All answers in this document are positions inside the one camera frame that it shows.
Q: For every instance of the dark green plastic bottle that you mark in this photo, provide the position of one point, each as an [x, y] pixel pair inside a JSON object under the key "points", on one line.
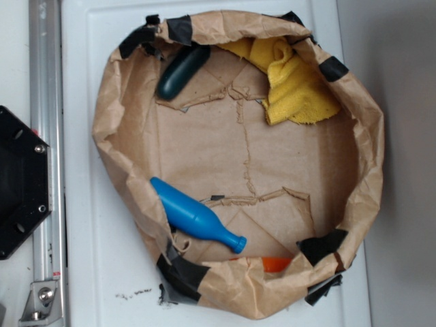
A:
{"points": [[186, 64]]}

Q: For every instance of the white plastic tray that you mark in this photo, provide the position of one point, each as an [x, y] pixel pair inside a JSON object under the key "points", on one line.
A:
{"points": [[112, 278]]}

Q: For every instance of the yellow microfiber cloth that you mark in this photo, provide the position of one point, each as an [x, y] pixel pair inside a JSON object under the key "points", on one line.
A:
{"points": [[296, 91]]}

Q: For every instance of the blue plastic bottle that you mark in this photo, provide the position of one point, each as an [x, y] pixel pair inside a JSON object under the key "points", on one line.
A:
{"points": [[194, 218]]}

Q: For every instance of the metal corner bracket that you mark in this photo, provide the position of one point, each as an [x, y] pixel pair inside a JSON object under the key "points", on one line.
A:
{"points": [[43, 306]]}

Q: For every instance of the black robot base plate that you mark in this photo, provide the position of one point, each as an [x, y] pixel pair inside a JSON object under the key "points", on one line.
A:
{"points": [[25, 189]]}

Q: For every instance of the aluminium extrusion rail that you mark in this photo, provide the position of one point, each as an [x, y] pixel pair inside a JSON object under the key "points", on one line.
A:
{"points": [[49, 239]]}

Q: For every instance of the brown paper bag tray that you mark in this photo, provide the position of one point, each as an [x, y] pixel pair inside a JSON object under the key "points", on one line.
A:
{"points": [[309, 192]]}

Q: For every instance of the orange plastic object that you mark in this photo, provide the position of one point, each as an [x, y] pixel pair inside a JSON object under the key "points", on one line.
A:
{"points": [[268, 264]]}

